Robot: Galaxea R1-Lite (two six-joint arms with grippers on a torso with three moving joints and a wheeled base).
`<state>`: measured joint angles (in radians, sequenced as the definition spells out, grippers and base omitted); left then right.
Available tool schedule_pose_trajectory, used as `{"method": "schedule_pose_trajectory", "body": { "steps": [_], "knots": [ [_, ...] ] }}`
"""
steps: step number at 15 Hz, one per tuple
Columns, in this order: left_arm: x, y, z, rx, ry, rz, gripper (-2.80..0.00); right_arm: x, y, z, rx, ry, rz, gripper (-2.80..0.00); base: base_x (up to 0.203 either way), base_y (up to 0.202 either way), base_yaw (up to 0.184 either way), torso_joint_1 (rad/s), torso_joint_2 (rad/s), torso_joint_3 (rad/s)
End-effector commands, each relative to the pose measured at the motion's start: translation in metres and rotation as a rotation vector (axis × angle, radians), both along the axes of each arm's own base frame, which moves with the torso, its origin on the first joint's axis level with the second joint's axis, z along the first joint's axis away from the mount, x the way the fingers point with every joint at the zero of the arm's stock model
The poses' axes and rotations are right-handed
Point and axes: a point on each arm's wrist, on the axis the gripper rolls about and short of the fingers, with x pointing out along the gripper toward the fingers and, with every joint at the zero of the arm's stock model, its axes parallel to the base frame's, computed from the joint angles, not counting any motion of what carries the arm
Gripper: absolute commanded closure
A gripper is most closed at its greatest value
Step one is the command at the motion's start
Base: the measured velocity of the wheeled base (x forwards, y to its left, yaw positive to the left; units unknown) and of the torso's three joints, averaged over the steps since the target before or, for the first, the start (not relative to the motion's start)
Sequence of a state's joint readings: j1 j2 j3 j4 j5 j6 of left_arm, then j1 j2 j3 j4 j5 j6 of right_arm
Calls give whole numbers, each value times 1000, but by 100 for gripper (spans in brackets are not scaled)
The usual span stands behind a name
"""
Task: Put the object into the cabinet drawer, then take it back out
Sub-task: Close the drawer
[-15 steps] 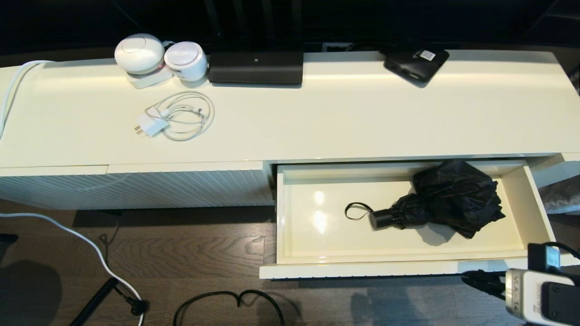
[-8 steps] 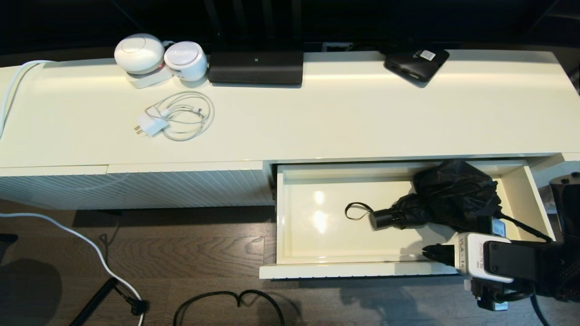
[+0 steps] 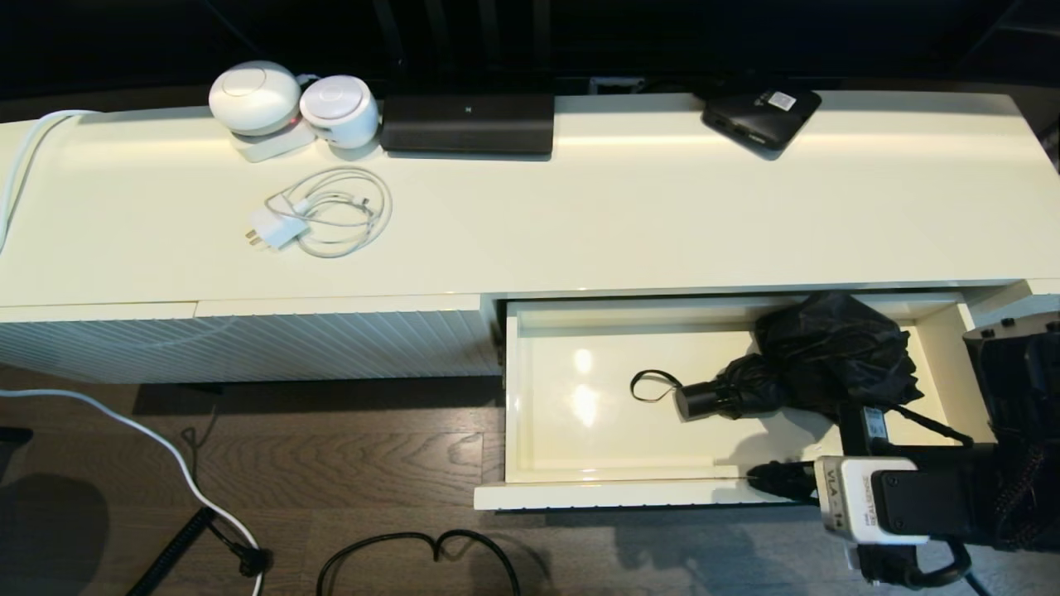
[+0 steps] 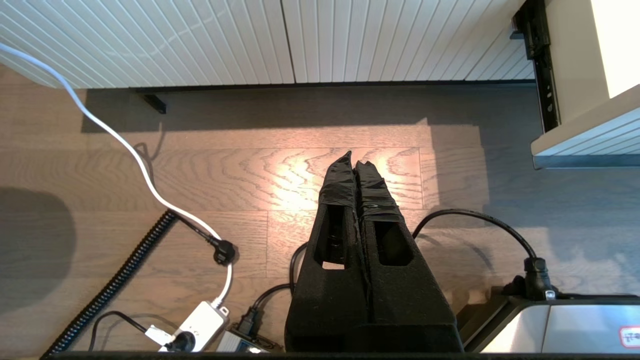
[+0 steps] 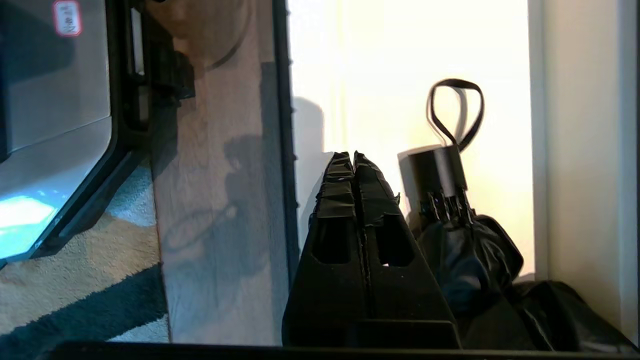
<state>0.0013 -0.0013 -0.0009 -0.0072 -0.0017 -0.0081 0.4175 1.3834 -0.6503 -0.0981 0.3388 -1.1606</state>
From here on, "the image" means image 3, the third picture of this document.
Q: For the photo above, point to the small white round device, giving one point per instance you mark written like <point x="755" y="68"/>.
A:
<point x="339" y="112"/>

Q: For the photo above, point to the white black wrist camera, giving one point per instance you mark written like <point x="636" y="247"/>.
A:
<point x="853" y="497"/>

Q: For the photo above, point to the black rectangular speaker bar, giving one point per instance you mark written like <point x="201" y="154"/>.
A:
<point x="468" y="124"/>

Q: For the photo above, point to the white wall socket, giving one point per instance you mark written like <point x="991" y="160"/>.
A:
<point x="617" y="84"/>

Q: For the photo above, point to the white ribbed tv cabinet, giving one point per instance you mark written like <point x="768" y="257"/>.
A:
<point x="538" y="232"/>

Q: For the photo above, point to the white charger plug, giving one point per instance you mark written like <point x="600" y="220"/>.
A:
<point x="273" y="228"/>

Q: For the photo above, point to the large white round device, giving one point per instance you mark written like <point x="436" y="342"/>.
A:
<point x="252" y="98"/>

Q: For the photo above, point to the black set-top box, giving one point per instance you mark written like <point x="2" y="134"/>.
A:
<point x="758" y="120"/>

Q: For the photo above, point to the black umbrella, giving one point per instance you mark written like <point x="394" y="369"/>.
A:
<point x="828" y="348"/>

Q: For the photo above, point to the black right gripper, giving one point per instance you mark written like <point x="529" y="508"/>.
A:
<point x="965" y="497"/>

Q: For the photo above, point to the white flat box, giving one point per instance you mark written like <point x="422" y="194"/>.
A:
<point x="273" y="147"/>

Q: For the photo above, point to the white cabinet drawer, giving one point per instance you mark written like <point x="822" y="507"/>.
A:
<point x="580" y="414"/>

